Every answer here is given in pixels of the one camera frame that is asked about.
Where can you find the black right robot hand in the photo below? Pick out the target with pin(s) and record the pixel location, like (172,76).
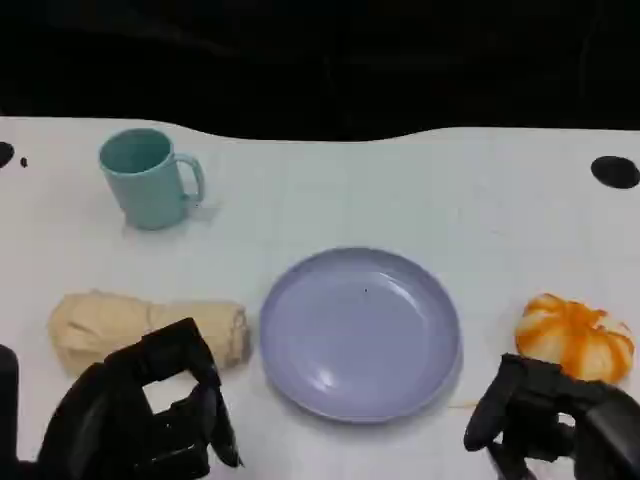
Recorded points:
(540,400)

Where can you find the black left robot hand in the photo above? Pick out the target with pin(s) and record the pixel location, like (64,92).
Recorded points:
(115,400)

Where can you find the beige towel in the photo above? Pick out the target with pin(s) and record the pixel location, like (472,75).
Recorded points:
(115,320)

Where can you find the orange and white bread roll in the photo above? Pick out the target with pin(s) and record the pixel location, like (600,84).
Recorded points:
(575,335)

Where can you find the lilac plate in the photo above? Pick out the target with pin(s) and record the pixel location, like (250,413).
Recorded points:
(360,335)

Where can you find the pale green mug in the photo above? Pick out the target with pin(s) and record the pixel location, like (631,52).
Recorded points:
(145,190)

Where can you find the large black table grommet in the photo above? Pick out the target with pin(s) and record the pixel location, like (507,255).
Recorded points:
(615,172)

